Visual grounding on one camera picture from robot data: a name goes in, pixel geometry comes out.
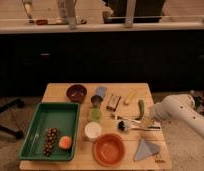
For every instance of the pale robot gripper body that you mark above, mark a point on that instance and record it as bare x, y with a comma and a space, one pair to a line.
146, 122

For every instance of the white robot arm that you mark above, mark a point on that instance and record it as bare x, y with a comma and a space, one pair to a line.
180, 106

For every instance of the orange bowl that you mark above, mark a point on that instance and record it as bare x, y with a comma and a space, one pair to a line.
109, 150

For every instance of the purple bowl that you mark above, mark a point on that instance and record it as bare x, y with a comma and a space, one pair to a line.
76, 93

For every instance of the black dish brush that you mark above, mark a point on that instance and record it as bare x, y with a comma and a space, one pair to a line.
125, 126

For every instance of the metal knife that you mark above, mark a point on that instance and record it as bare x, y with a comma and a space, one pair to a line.
121, 118

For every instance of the grey folded cloth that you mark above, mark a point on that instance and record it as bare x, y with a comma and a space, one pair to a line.
145, 149

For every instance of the yellow banana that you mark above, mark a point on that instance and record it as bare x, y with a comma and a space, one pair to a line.
129, 97

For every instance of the brown box carton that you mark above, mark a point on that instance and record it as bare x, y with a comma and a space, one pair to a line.
113, 102

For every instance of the small metal cup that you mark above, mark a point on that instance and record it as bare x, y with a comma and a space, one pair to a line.
96, 101

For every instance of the white cup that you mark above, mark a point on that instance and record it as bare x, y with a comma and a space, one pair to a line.
92, 131

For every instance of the blue cloth piece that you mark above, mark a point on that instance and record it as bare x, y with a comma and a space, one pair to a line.
101, 91

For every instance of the orange peach fruit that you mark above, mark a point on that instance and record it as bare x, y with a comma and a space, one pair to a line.
65, 142

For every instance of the bunch of dark grapes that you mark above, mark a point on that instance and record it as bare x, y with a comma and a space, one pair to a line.
50, 139

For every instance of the green plastic tray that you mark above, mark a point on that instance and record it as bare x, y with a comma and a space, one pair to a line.
61, 115

